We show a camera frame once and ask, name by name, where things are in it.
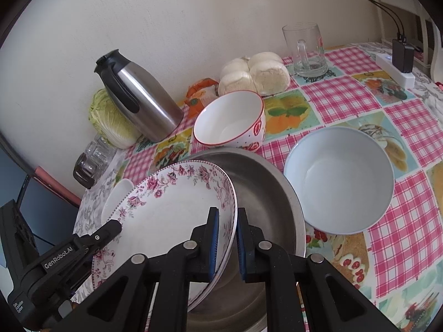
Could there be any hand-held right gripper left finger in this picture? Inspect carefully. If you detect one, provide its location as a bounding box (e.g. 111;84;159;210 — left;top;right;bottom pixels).
74;207;220;332

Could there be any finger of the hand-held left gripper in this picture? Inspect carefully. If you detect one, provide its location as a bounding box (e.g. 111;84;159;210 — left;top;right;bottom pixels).
71;219;122;255

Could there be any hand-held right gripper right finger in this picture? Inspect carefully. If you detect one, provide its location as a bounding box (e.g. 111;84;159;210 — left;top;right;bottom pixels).
237;207;395;332

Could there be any white square bowl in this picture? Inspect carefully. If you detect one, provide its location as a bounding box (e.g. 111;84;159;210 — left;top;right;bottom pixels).
101;178;135;224

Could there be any stainless steel basin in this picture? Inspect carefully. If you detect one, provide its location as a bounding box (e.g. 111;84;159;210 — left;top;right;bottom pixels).
187;147;307;332

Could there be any pink floral round plate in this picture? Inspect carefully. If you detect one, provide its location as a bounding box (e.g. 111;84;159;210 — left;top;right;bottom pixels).
92;159;239;313

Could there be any light blue bowl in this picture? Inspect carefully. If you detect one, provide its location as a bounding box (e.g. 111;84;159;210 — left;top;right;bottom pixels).
284;126;395;235

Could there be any strawberry print bowl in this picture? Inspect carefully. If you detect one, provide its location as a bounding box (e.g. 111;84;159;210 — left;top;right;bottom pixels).
193;90;266;153

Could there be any dark glass jar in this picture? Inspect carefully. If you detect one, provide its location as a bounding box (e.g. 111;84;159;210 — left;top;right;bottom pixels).
73;154;99;190

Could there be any pink board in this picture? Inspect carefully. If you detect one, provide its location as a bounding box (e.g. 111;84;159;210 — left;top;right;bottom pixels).
35;166;82;205

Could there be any clear drinking glass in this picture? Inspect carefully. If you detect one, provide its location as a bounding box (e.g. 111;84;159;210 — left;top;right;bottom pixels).
93;136;118;167
84;142;104;173

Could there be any napa cabbage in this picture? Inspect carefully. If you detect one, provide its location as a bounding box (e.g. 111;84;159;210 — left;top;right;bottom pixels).
89;88;142;150

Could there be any stainless steel thermos jug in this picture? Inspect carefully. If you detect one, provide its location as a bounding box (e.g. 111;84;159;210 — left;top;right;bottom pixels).
94;49;184;143

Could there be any orange snack packet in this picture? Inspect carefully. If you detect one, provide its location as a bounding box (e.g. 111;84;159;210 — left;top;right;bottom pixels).
183;78;220;116

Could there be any bag of steamed buns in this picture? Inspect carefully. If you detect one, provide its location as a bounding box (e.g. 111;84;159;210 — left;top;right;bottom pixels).
217;53;291;97

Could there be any pink checkered tablecloth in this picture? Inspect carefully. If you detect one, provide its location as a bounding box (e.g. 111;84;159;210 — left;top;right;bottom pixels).
100;41;443;332

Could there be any clear glass mug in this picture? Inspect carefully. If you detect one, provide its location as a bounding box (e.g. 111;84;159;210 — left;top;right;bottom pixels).
281;22;329;77

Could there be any white power strip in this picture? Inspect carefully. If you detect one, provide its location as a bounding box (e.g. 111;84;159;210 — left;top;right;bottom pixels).
375;53;416;89

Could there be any black charger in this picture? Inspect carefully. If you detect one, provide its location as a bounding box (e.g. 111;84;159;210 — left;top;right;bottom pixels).
392;38;415;74

